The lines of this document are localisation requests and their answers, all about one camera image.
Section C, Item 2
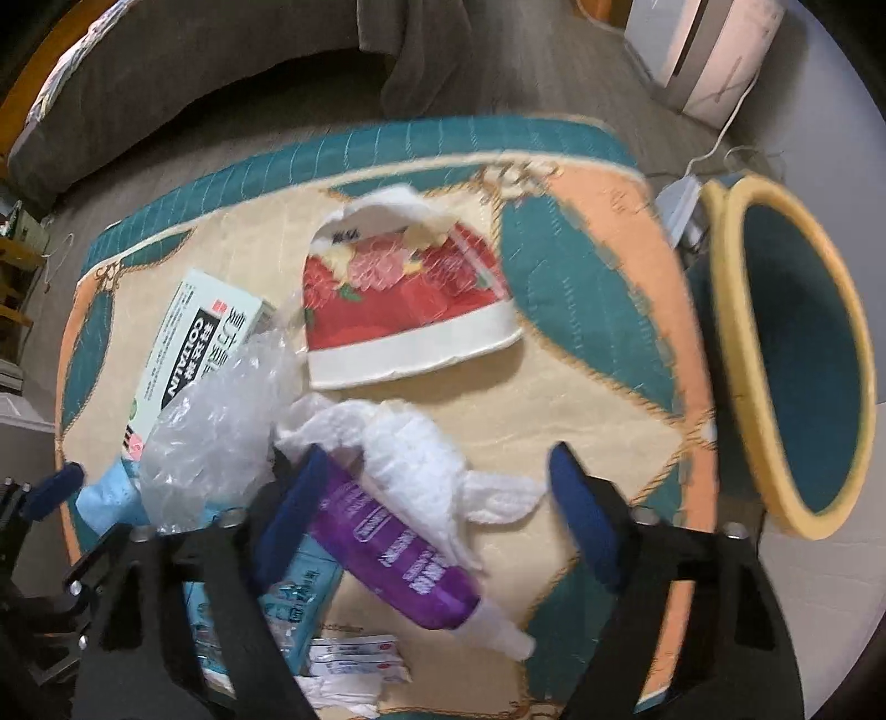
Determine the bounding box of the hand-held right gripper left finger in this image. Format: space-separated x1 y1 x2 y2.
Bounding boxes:
65 443 334 720

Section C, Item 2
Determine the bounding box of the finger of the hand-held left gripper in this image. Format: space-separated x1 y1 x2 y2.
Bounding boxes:
0 462 87 548

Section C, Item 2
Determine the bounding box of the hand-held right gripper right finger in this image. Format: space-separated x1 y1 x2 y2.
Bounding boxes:
547 441 807 720

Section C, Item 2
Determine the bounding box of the blue paper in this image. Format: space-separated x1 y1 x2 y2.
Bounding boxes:
75 457 150 531

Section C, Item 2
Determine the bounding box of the clear plastic wrap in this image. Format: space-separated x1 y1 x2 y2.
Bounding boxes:
138 328 312 534

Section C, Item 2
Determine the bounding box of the purple tube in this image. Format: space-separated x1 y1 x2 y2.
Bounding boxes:
308 450 537 659

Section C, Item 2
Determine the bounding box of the white tissue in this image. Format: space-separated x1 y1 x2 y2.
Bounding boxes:
273 394 548 569

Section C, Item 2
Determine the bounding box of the teal bin with yellow rim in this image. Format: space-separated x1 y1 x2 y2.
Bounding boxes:
685 173 880 541

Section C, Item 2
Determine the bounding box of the light blue tissue packet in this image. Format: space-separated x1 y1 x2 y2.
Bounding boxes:
183 533 343 693

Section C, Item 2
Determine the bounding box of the teal and beige patterned rug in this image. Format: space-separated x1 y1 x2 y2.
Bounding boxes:
54 116 721 720

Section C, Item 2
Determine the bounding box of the small white sachet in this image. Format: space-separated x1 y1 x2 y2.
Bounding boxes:
311 657 411 686
308 638 399 662

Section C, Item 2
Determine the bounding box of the white crumpled paper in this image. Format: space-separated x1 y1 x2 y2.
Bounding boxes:
294 675 385 720

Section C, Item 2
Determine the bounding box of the white and green carton box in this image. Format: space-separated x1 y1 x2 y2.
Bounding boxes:
125 269 278 451

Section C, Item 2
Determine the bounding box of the wooden chair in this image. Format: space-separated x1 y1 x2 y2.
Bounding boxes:
0 239 35 347

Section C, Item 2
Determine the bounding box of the red and white paper bowl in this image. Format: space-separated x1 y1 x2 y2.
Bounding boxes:
301 183 526 390

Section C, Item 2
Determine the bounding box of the white power strip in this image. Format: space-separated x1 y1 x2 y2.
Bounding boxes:
654 173 714 250

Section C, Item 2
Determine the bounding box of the bed with grey cover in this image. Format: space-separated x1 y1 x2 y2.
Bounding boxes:
7 0 624 215

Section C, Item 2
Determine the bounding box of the white air purifier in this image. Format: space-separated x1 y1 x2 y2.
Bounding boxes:
623 0 786 129

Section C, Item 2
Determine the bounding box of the white power cable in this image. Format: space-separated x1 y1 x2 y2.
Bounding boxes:
682 65 763 184

